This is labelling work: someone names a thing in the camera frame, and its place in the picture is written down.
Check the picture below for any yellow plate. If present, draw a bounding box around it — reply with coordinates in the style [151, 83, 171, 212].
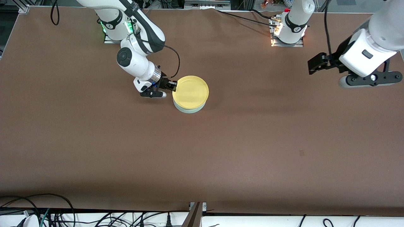
[172, 75, 209, 110]

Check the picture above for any pale green plate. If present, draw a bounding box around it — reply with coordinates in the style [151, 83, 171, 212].
[173, 95, 207, 114]

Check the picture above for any brown table mat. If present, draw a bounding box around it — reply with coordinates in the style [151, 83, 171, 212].
[0, 6, 404, 212]

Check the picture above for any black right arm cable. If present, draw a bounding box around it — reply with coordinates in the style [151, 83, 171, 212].
[135, 36, 181, 79]

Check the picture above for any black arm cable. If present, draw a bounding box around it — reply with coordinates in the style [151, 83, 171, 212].
[324, 0, 336, 60]
[135, 36, 181, 79]

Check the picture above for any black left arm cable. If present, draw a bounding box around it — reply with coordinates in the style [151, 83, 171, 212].
[324, 0, 336, 60]

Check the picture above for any aluminium profile post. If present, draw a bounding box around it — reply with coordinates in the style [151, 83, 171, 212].
[181, 202, 207, 227]

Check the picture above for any long looped black cable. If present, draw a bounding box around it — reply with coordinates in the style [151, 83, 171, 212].
[0, 193, 75, 227]

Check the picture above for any teal cable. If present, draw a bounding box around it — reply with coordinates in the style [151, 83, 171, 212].
[40, 208, 51, 227]

